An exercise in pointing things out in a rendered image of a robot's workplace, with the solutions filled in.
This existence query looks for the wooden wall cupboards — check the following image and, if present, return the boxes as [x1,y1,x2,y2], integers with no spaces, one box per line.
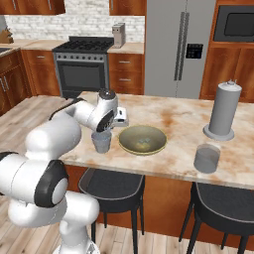
[108,0,148,17]
[0,0,66,17]

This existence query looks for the clear glass of water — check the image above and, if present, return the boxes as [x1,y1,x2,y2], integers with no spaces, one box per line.
[90,130,113,155]
[192,143,222,175]

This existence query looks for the brown knife block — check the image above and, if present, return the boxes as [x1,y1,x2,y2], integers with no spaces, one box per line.
[0,27,15,45]

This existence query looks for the olive green ice bowl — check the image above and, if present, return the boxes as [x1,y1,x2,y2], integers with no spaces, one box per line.
[117,124,169,157]

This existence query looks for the black and steel range cooker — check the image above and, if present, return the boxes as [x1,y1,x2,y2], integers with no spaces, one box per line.
[51,36,115,100]

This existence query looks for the wooden base cupboards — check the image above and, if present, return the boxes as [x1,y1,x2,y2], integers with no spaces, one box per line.
[21,49,62,97]
[0,49,34,117]
[107,52,146,96]

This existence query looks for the black bar stool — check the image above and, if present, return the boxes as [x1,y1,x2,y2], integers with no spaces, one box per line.
[178,181,254,254]
[77,167,147,254]

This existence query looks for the grey paper towel holder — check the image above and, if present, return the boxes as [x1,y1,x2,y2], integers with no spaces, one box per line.
[201,78,243,143]

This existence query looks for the silver toaster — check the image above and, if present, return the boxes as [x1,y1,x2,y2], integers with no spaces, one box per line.
[111,22,127,50]

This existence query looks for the stainless steel fridge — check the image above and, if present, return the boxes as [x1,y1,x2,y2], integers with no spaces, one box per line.
[144,0,218,99]

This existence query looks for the wooden kitchen island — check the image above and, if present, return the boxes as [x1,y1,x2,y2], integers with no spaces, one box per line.
[57,90,254,251]

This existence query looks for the wooden tall cupboard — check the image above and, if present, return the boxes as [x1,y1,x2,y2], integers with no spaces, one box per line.
[198,0,254,104]

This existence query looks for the black built-in microwave oven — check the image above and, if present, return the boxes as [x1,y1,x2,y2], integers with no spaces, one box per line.
[212,4,254,44]

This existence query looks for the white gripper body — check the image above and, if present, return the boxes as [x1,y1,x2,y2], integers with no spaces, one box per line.
[110,118,130,129]

